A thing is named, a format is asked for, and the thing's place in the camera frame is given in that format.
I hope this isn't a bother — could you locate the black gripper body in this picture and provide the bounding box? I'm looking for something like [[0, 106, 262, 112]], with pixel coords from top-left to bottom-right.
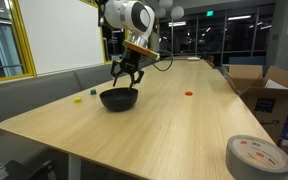
[[118, 49, 146, 73]]

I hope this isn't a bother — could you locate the black bowl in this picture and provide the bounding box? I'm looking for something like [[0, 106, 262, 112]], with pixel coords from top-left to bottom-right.
[[99, 87, 139, 113]]

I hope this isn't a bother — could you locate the white globe lamp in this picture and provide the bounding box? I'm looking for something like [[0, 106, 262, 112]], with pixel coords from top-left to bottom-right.
[[170, 5, 185, 20], [154, 7, 167, 19], [158, 0, 174, 9]]

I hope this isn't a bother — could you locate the brown leather chair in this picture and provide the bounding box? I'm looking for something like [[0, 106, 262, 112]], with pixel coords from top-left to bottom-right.
[[206, 54, 216, 68]]

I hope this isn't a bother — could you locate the grey upholstered bench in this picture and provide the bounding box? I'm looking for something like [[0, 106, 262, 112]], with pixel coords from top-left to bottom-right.
[[0, 54, 160, 174]]

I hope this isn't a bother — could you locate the white table leg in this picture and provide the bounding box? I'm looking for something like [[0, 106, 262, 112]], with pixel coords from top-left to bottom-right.
[[67, 153, 82, 180]]

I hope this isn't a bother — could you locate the plain open cardboard box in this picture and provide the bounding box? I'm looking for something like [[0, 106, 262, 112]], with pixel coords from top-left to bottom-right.
[[227, 64, 264, 95]]

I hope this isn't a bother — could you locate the cardboard box with smile logo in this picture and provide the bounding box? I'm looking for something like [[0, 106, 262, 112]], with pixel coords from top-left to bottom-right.
[[238, 65, 288, 145]]

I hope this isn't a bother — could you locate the yellow window frame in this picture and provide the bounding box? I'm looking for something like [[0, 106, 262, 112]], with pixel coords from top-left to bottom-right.
[[0, 0, 38, 84], [80, 0, 132, 65]]

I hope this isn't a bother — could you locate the grey duct tape roll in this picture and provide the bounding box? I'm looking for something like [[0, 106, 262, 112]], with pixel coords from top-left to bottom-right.
[[225, 134, 288, 180]]

